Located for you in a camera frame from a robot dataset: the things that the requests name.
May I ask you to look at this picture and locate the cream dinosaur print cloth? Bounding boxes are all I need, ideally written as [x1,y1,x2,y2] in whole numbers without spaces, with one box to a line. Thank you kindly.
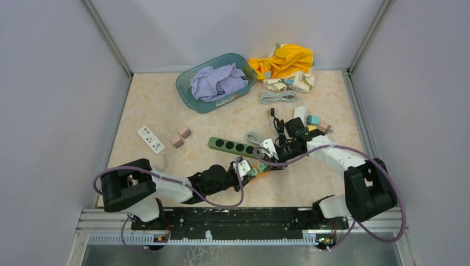
[261,67,315,92]

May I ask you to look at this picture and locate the orange power strip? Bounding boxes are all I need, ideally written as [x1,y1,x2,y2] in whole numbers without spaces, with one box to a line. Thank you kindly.
[255,166,284,179]

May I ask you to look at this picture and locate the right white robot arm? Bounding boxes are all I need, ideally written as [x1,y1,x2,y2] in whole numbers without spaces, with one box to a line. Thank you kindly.
[274,117,398,228]

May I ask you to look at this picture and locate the white power strip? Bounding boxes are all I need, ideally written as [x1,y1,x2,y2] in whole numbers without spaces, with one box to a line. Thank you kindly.
[293,106,308,125]
[137,126,166,155]

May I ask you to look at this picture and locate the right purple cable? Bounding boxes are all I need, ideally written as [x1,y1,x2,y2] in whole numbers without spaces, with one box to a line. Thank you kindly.
[252,144,407,244]

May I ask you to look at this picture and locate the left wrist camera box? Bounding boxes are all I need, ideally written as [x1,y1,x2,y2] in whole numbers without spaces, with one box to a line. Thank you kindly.
[233,157,253,178]

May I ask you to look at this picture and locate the black cable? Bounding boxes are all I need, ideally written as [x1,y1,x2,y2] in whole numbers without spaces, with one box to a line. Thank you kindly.
[269,108,289,144]

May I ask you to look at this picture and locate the yellow cloth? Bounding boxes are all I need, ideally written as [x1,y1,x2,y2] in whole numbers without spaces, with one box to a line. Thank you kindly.
[248,44,314,80]

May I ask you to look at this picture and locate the green charger plug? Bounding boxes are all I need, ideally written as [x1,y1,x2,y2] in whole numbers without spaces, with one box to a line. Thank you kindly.
[246,168,259,180]
[257,163,269,174]

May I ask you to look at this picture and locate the purple cloth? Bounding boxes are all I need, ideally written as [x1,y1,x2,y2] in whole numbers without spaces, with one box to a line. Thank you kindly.
[190,63,248,103]

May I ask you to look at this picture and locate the teal charger plug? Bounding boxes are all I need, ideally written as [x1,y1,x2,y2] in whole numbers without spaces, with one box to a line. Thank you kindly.
[306,115,320,126]

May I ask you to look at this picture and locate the grey cable of white strip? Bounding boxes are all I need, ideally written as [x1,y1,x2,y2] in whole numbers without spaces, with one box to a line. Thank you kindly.
[258,90,305,109]

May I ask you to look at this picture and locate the teal plastic basin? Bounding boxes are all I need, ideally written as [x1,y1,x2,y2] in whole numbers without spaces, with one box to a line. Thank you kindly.
[176,53,257,114]

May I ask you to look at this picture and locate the grey cable of green strip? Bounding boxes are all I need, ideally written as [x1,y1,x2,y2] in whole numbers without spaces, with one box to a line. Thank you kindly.
[245,131,267,147]

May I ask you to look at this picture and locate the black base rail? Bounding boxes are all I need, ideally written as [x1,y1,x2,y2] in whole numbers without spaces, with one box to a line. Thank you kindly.
[131,207,349,241]

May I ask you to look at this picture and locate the green power strip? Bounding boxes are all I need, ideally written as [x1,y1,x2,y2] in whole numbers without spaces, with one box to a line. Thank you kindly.
[208,137,256,159]

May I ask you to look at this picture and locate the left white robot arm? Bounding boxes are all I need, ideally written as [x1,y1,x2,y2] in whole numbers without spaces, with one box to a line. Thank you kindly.
[93,157,258,229]

